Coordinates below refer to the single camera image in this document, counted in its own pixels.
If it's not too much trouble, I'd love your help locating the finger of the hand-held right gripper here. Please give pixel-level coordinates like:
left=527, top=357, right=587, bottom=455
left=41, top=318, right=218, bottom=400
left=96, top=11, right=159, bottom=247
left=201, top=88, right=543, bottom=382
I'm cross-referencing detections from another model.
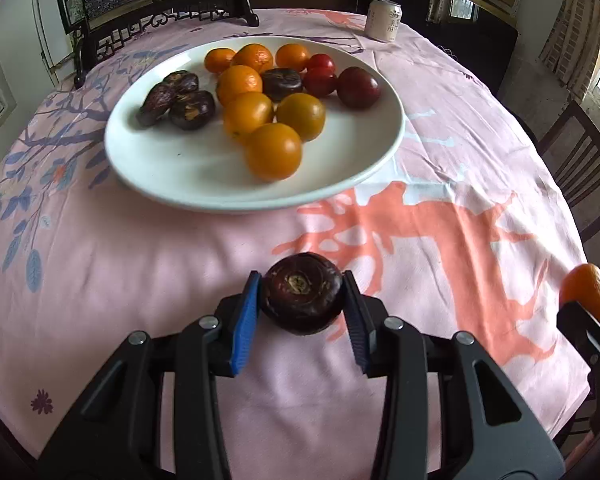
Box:
left=556, top=301, right=600, bottom=367

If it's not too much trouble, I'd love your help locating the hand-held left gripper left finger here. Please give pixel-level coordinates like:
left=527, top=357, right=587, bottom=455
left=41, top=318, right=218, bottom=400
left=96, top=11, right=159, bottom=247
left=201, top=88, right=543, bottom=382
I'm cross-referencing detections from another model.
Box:
left=37, top=270, right=262, bottom=480

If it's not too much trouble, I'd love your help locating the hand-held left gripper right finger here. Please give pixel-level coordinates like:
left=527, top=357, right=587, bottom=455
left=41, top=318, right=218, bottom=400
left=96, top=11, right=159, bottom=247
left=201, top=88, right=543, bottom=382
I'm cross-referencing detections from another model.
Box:
left=341, top=270, right=566, bottom=480

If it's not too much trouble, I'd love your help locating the orange mandarin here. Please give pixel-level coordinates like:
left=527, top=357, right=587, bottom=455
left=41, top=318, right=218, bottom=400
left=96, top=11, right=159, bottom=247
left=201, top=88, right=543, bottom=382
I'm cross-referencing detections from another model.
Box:
left=215, top=65, right=264, bottom=107
left=559, top=263, right=600, bottom=323
left=230, top=43, right=275, bottom=73

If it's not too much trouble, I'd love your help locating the white oval plate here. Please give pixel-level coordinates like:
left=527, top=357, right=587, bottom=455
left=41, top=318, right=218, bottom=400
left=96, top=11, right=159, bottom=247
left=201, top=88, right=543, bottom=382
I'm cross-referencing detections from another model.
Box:
left=104, top=36, right=407, bottom=212

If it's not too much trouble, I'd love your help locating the yellow-green kumquat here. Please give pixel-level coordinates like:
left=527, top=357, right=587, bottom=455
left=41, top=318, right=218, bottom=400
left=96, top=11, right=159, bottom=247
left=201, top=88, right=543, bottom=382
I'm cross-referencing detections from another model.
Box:
left=277, top=93, right=327, bottom=142

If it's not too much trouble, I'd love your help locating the dark red plum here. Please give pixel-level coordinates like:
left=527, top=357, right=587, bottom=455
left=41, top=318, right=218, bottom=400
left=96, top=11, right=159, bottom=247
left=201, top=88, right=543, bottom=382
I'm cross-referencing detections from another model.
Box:
left=336, top=66, right=382, bottom=110

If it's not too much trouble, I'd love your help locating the red cherry tomato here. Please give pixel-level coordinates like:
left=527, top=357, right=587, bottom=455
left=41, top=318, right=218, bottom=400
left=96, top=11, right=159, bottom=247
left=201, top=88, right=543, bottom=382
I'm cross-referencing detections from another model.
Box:
left=307, top=53, right=337, bottom=75
left=302, top=67, right=339, bottom=99

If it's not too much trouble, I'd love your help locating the small tangerine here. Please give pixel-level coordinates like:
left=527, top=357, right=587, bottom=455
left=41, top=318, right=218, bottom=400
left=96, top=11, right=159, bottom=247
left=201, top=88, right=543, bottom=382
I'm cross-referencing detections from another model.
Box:
left=204, top=47, right=237, bottom=74
left=275, top=43, right=312, bottom=72

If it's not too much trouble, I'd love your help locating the slatted wooden chair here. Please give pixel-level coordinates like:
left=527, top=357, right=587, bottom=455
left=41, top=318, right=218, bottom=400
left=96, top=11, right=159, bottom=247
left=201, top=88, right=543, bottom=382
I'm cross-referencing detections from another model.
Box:
left=537, top=100, right=600, bottom=243

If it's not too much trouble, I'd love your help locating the white drink can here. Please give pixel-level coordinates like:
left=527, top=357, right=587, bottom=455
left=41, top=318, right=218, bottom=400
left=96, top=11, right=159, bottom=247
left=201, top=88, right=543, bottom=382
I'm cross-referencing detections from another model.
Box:
left=366, top=0, right=403, bottom=43

